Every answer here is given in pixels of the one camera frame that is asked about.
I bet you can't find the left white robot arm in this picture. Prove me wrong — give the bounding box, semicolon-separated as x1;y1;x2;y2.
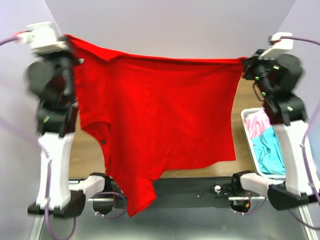
27;50;111;219

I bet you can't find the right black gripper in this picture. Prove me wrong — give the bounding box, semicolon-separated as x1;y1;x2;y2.
241;48;278;99

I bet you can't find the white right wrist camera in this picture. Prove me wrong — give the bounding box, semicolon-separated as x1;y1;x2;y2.
258;32;294;59

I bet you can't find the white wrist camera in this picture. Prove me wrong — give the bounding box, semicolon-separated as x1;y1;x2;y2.
15;21;68;55
258;32;294;59

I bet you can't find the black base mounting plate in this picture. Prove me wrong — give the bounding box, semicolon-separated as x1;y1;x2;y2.
92;176;261;210

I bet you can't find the aluminium frame rail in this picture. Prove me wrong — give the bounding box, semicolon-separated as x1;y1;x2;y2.
69;178;92;199

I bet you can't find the pink t shirt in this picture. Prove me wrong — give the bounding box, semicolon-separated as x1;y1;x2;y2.
244;109;271;139

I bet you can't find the white plastic laundry basket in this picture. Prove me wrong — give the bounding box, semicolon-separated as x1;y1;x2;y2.
240;107;286;180

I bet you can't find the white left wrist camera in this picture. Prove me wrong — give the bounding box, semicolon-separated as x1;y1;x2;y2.
15;21;68;55

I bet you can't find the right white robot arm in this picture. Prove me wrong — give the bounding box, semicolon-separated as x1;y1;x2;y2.
230;49;320;211

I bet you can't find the turquoise t shirt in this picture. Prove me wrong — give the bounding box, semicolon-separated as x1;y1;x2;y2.
252;126;286;175

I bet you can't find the red t shirt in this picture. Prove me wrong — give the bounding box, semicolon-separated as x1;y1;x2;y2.
68;35;243;216

